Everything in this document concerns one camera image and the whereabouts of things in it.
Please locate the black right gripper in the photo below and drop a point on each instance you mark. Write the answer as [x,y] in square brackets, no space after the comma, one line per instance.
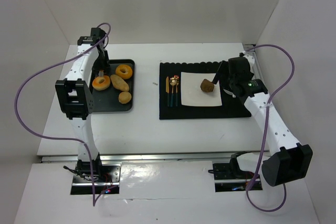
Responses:
[224,77]

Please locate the orange bagel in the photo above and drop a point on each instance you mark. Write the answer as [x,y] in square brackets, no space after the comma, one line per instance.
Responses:
[124,71]
[101,83]

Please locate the white two-handled bowl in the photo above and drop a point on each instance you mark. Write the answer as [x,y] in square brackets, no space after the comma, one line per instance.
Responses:
[228,91]

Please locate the black baking tray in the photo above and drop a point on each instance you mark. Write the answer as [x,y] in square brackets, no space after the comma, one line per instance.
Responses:
[107,101]

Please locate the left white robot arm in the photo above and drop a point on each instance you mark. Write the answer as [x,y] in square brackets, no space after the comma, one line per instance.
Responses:
[76,102]

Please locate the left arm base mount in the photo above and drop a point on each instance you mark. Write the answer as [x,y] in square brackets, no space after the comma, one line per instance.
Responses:
[108,183]

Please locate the aluminium side rail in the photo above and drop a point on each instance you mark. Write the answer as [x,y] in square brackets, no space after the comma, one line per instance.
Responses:
[249,48]

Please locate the black placemat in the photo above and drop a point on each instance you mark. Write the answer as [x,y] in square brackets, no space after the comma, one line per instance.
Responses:
[230,108]

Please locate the aluminium table edge rail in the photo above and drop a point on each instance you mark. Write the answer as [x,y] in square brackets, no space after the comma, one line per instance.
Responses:
[167,157]

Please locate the brown croissant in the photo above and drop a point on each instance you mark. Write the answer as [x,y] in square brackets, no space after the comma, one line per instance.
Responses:
[207,86]

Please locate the round crumbly bun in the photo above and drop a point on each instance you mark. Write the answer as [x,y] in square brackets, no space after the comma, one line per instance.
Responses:
[124,97]

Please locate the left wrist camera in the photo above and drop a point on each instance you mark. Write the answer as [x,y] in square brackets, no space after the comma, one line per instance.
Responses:
[97,33]

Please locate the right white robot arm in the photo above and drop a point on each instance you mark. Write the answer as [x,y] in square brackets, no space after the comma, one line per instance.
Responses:
[289,160]

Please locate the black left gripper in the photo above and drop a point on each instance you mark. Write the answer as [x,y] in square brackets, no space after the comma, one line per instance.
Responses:
[99,66]

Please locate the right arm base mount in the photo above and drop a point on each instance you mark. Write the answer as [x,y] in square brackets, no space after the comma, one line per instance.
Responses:
[228,176]

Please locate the gold spoon green handle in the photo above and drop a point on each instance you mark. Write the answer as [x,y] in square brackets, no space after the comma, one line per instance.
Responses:
[173,82]

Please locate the orange bagel far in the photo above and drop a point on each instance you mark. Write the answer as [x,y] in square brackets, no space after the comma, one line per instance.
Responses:
[124,71]

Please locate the white square plate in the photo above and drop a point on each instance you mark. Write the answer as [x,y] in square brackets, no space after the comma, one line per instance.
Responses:
[191,93]

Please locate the orange bagel near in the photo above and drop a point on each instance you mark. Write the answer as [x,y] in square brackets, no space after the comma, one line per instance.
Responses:
[101,83]

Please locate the oblong bread roll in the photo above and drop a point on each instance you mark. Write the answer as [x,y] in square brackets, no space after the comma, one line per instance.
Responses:
[118,83]

